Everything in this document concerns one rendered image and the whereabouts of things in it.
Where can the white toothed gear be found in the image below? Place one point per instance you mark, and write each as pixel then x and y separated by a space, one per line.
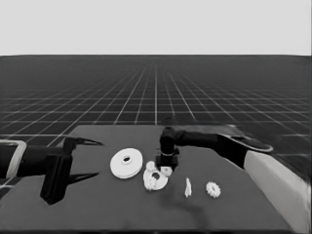
pixel 148 186
pixel 165 173
pixel 209 188

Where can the thin white T-shaped piece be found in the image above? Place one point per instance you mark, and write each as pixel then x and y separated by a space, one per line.
pixel 188 191

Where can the large thick white disc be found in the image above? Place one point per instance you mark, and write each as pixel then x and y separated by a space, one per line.
pixel 119 169

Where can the white round carrier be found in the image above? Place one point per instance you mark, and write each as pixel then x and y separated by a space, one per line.
pixel 162 183

